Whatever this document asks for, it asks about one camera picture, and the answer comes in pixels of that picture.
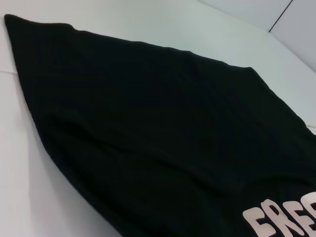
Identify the black shirt with pink print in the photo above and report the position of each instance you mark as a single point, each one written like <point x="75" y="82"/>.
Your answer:
<point x="148" y="111"/>

